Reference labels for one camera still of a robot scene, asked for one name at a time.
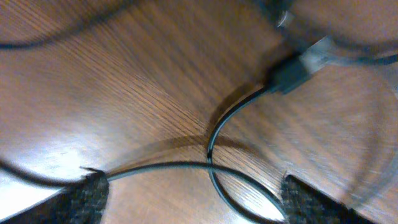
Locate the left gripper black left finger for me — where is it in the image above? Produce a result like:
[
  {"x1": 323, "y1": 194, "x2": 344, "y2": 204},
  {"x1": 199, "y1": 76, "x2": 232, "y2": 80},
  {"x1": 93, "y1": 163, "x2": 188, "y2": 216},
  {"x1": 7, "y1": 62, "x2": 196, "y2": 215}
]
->
[{"x1": 2, "y1": 169, "x2": 109, "y2": 224}]

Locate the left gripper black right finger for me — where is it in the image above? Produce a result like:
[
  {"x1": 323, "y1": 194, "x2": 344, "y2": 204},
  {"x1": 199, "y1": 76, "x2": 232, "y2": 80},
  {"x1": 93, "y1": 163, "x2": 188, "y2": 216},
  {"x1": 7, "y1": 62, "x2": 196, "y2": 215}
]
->
[{"x1": 280, "y1": 175, "x2": 373, "y2": 224}]

